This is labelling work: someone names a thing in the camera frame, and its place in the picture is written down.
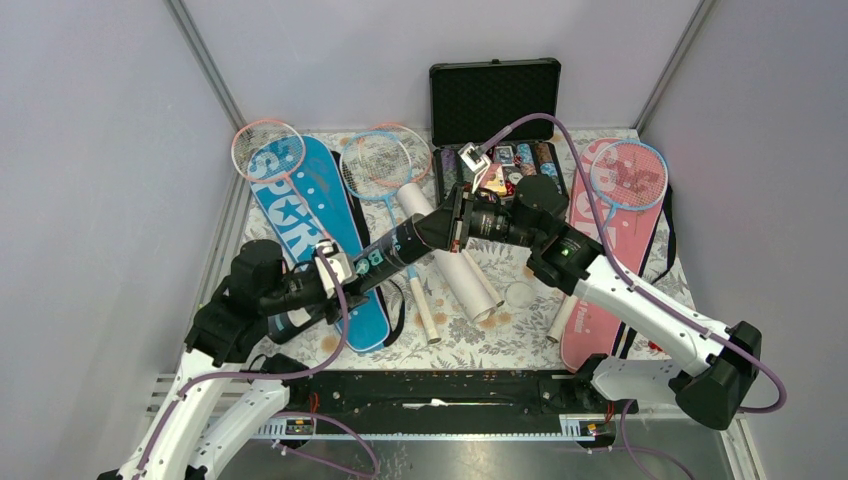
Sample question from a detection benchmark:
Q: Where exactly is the black shuttlecock tube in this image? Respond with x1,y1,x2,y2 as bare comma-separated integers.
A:
260,214,436,352

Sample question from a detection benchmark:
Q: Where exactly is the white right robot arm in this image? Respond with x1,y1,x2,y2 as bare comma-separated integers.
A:
410,175,765,430

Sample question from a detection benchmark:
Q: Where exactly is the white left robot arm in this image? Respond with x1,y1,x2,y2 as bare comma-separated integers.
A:
100,239,356,479

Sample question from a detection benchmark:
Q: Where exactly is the aluminium slotted rail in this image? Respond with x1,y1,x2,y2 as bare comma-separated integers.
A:
249,414,617,443

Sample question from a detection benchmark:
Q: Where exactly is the blue badminton racket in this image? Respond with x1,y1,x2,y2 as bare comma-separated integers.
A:
340,130,441,344

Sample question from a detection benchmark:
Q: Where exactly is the black poker chip case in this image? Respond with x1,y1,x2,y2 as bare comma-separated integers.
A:
429,57,565,202

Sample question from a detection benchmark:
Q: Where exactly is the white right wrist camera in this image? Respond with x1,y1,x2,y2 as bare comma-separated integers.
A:
459,143,508,196

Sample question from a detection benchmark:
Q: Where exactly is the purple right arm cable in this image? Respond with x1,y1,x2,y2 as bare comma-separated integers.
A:
476,113,788,415

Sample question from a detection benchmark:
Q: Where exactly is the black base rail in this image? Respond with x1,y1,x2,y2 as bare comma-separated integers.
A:
283,370,638,431

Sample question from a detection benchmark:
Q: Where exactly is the white cardboard tube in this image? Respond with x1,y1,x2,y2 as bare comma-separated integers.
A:
397,182,504,323

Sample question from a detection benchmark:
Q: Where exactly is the blue racket cover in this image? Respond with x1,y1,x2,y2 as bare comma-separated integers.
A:
247,135,392,354

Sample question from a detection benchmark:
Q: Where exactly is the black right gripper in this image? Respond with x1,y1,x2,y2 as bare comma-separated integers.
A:
402,181,541,253

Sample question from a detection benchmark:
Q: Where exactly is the pink racket cover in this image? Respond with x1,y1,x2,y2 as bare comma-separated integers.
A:
560,137,666,372

